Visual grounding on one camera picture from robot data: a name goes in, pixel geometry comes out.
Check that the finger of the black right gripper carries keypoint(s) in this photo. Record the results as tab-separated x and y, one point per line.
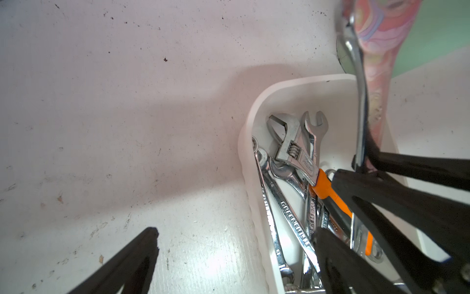
444	221
448	172

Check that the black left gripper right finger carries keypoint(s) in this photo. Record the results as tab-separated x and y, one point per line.
342	271

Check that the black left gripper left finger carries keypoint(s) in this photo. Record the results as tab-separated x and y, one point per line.
130	271

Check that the orange handled adjustable wrench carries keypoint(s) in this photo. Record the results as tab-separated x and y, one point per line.
294	151

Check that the chrome Greenfield combination wrench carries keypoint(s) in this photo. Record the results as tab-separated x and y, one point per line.
290	216

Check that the white plastic storage box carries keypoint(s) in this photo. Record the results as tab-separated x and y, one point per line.
341	94

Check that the small chrome wrench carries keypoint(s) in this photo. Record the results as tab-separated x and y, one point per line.
315	135

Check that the long chrome combination wrench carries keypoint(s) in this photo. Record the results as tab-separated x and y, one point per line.
344	26

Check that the chrome ring end wrench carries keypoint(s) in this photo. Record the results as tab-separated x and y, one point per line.
285	270

